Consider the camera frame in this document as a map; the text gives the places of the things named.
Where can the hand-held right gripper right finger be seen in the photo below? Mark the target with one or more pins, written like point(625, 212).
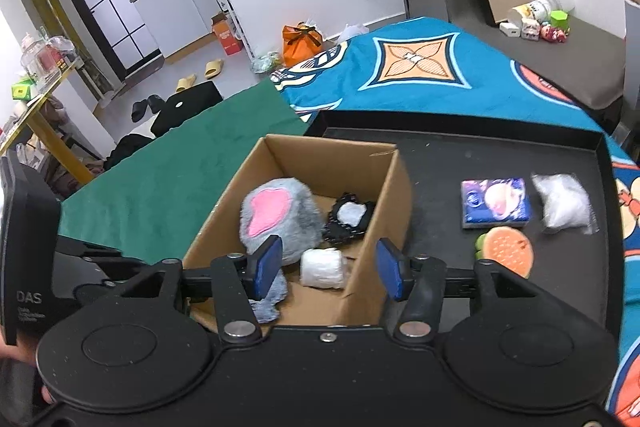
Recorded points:
point(395, 269)

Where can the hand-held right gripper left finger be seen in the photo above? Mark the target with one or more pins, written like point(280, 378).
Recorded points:
point(265, 264)

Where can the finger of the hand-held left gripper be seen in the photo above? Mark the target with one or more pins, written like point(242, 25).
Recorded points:
point(90, 248)
point(120, 268)

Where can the round denim patch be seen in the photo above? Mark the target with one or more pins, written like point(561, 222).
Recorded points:
point(267, 309)

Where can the grey plush with pink heart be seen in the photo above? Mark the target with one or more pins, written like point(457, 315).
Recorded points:
point(280, 212)

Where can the white wad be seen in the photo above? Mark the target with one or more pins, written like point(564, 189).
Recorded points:
point(322, 268)

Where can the brown cardboard box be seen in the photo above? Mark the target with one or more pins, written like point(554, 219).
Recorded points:
point(380, 207)

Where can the black crochet coaster white centre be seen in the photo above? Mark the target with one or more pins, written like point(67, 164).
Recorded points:
point(350, 217)

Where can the black tray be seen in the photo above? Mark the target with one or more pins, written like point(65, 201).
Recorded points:
point(450, 157)

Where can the person's left hand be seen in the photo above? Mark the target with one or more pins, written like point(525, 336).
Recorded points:
point(15, 352)

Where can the green blanket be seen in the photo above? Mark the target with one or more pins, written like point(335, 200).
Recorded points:
point(175, 177)

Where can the burger plush toy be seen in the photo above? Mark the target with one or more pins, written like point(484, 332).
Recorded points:
point(507, 252)

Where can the blue tissue pack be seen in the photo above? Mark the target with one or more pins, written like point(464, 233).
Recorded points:
point(495, 203)

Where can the yellow side table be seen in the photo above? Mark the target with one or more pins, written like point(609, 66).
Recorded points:
point(50, 132)

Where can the pair of black slippers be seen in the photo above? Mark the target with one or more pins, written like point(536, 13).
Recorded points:
point(147, 108)

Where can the green tissue box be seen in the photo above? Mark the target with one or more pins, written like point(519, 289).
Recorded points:
point(22, 88)

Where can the black chair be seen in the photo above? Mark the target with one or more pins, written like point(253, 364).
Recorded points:
point(187, 107)

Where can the clear bag of white stuffing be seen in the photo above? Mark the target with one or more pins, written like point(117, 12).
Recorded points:
point(562, 202)

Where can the yellow slipper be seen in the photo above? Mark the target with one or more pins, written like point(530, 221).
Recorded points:
point(185, 84)
point(213, 69)

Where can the glass jar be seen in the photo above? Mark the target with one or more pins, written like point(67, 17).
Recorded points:
point(34, 57)

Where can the clear plastic bag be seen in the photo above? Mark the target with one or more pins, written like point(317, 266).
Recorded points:
point(265, 63)

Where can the orange gift bag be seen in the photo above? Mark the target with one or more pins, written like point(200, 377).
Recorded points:
point(302, 44)

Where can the orange cardboard box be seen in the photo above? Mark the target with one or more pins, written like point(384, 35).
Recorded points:
point(227, 34)

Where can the white charger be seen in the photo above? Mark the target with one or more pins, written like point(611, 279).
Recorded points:
point(510, 30)

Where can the grey folded mattress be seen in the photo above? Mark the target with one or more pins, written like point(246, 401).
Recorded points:
point(575, 67)

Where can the small white toy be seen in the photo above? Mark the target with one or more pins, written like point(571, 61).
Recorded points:
point(530, 29)

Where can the red toy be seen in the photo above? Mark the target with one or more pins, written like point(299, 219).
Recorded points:
point(552, 33)

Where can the white instant noodle cup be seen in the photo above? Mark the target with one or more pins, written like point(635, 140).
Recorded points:
point(537, 7)

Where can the green cup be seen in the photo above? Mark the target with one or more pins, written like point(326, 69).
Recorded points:
point(560, 20)

